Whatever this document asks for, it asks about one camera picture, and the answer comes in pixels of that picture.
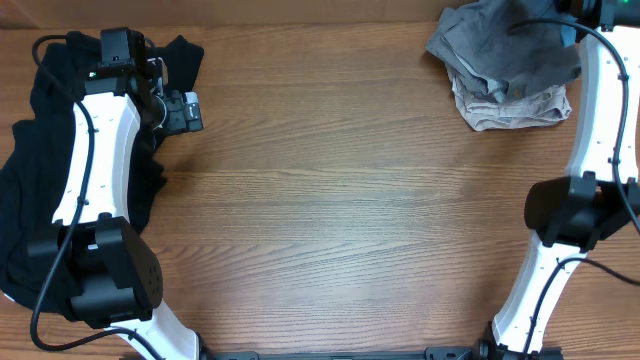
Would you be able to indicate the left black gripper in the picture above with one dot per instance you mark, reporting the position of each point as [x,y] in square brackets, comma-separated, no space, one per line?
[178,121]

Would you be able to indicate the light blue t-shirt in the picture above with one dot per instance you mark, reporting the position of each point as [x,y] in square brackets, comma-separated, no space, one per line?
[568,35]

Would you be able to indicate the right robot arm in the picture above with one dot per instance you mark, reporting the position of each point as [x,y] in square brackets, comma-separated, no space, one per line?
[597,196]

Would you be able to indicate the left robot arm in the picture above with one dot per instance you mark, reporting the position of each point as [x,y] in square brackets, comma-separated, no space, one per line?
[95,266]

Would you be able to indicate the black t-shirt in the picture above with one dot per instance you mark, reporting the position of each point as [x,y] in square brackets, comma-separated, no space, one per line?
[34,176]

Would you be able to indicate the folded grey garment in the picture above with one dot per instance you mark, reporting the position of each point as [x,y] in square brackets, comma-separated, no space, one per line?
[500,65]

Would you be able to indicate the folded beige garment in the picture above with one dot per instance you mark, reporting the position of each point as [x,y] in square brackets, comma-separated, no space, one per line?
[542,109]

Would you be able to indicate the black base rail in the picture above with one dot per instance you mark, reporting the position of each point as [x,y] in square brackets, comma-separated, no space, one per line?
[345,356]

